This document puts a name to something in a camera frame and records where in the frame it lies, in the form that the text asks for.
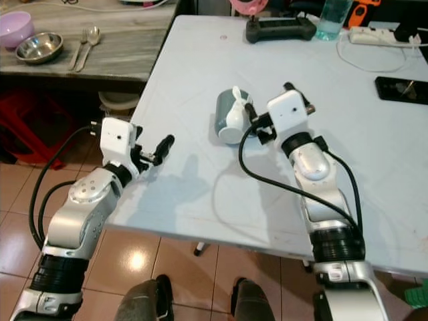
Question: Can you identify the grey mug with white handle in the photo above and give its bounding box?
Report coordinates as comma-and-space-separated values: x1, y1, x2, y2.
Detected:
215, 86, 255, 146

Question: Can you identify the green plastic object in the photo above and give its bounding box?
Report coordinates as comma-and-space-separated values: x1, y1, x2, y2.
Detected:
400, 280, 428, 310

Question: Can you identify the white power cord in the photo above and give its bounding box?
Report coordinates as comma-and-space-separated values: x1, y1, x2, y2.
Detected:
336, 33, 409, 74

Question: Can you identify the long black right arm cable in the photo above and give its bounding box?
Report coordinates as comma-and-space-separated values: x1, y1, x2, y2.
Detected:
238, 124, 362, 231

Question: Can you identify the short black left arm cable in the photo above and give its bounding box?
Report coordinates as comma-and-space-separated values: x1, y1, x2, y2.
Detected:
38, 179, 74, 248

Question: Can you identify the black plug adapter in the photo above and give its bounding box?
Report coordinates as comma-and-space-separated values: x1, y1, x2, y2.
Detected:
394, 21, 427, 43

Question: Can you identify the short black arm cable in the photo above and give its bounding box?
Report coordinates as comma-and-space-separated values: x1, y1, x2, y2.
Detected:
38, 179, 74, 248
324, 148, 365, 228

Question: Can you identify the white power strip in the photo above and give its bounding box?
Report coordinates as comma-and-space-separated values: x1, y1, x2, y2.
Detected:
348, 25, 417, 47

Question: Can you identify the white plastic bin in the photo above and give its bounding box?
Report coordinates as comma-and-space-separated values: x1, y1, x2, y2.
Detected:
98, 92, 141, 121

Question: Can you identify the small stainless steel bowl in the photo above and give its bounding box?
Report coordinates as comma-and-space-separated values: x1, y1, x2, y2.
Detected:
15, 31, 64, 65

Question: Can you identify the short black right arm cable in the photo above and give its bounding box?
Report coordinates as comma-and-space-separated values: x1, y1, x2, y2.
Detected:
324, 148, 365, 228

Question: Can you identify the long black arm cable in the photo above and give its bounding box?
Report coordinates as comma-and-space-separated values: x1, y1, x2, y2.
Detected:
29, 125, 104, 251
238, 124, 362, 231

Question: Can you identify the long black left arm cable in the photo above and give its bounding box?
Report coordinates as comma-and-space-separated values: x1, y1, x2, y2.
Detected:
29, 125, 104, 251

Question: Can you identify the stainless steel fork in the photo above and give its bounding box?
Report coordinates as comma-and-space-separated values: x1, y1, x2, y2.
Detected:
68, 28, 89, 72

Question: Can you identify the clear blue water bottle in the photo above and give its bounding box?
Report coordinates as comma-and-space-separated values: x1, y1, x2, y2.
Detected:
316, 0, 354, 41

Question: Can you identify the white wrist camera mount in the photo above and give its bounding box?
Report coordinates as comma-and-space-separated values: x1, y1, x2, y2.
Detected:
266, 89, 312, 138
100, 117, 140, 168

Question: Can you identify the stainless steel spoon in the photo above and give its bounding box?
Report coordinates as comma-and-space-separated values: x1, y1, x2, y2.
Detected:
75, 26, 102, 73

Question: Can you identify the orange and black tool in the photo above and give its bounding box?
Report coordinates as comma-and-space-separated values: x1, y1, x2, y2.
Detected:
348, 0, 382, 27

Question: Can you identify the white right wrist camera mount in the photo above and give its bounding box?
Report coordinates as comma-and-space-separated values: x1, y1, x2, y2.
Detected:
266, 89, 312, 138

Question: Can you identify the red plastic stool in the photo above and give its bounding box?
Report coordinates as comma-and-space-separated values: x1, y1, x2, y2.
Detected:
0, 90, 71, 168

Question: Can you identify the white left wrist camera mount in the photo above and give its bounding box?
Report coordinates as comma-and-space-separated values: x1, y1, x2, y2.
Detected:
100, 117, 140, 168

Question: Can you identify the black handheld controller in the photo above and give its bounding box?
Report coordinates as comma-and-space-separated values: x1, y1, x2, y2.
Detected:
245, 16, 318, 44

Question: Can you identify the pink round object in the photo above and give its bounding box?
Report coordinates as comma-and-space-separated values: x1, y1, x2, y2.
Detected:
229, 0, 265, 17

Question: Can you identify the purple plastic bowl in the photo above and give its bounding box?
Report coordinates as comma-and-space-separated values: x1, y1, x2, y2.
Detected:
0, 11, 35, 51

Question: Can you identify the black smartphone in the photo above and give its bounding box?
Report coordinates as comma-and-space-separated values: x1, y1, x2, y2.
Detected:
374, 76, 428, 106

